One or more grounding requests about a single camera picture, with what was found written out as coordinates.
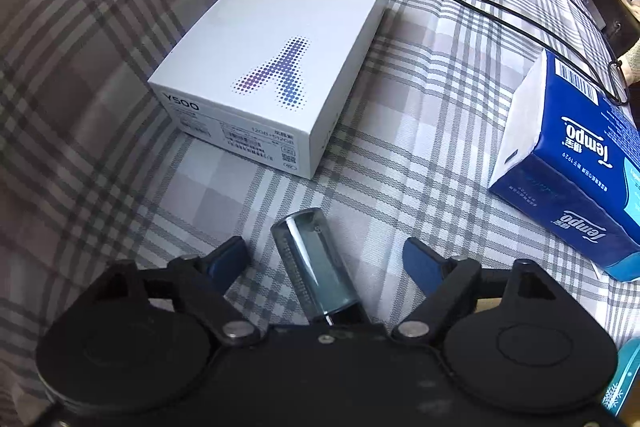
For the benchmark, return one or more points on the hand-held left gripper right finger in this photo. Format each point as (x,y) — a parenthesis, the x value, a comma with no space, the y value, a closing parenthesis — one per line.
(419,257)

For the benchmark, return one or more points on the clear cylindrical bottle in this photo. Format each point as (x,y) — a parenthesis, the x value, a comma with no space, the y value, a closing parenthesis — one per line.
(312,257)

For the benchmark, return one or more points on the green knit cardigan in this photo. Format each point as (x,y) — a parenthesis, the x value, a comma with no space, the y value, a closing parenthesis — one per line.
(631,63)

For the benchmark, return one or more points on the blue tissue pack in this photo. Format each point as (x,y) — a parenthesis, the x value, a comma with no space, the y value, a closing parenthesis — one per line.
(575,157)

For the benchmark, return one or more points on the grey plaid blanket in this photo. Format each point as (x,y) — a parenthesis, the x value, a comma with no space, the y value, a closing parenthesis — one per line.
(100,57)

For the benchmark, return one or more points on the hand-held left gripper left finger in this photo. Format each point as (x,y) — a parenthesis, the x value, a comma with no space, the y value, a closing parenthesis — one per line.
(227,257)

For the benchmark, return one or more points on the white phone box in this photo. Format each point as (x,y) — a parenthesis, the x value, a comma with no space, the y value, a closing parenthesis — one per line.
(280,32)

